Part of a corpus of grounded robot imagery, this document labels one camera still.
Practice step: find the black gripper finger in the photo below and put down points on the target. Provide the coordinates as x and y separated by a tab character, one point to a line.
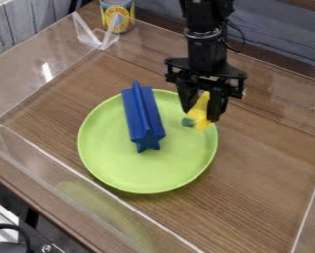
217	104
188	94

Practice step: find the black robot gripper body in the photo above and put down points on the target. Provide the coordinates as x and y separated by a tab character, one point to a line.
226	77

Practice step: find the yellow toy banana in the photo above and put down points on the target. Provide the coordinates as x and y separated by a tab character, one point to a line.
196	118

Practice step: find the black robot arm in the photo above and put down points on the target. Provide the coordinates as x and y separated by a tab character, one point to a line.
205	69

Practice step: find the green round plate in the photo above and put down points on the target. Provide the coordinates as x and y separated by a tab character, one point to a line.
154	171

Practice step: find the blue star-shaped block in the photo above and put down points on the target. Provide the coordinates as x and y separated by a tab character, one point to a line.
144	118

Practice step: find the yellow blue tin can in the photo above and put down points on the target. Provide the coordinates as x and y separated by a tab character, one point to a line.
120	11

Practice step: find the black device with knob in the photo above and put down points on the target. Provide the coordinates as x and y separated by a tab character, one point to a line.
30	243

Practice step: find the clear acrylic enclosure wall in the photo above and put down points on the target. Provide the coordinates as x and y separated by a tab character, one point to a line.
250	205

